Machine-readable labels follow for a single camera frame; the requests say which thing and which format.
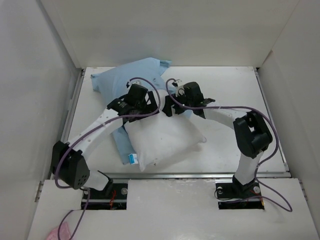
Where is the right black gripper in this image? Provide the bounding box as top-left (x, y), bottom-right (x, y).
top-left (160, 91), bottom-right (193, 118)

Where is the white pillow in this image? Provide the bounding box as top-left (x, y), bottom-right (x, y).
top-left (123, 82), bottom-right (207, 173)

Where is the light blue pillowcase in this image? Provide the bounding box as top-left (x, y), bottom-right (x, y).
top-left (91, 57), bottom-right (171, 165)

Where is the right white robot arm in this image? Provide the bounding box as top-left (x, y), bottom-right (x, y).
top-left (162, 78), bottom-right (276, 197)

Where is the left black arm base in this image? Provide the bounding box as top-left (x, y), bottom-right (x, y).
top-left (80, 180), bottom-right (128, 210)

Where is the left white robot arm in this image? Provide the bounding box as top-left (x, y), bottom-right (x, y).
top-left (50, 83), bottom-right (161, 199)

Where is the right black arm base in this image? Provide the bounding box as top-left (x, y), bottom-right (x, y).
top-left (214, 176), bottom-right (265, 210)

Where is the blue white pillow tag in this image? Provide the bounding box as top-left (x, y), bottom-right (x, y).
top-left (128, 153), bottom-right (139, 165)

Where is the pink cloth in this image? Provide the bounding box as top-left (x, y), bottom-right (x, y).
top-left (46, 222), bottom-right (71, 240)

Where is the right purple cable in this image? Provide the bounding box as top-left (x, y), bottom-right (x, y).
top-left (166, 78), bottom-right (293, 213)

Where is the purple cable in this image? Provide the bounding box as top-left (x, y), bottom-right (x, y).
top-left (166, 78), bottom-right (293, 213)
top-left (54, 77), bottom-right (161, 240)

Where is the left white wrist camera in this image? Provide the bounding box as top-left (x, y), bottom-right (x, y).
top-left (126, 79), bottom-right (141, 89)

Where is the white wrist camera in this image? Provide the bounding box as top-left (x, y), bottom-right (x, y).
top-left (172, 79), bottom-right (185, 97)
top-left (126, 79), bottom-right (141, 89)

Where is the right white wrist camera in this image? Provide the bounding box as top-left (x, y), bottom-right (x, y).
top-left (172, 79), bottom-right (185, 97)

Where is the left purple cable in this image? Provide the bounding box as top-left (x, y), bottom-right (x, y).
top-left (54, 77), bottom-right (161, 240)

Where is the aluminium left rail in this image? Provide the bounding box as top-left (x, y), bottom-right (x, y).
top-left (53, 68), bottom-right (86, 145)

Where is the aluminium rail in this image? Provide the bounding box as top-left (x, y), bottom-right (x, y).
top-left (106, 171), bottom-right (292, 180)
top-left (53, 68), bottom-right (86, 145)

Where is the aluminium front rail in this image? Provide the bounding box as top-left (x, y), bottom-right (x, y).
top-left (106, 171), bottom-right (292, 180)

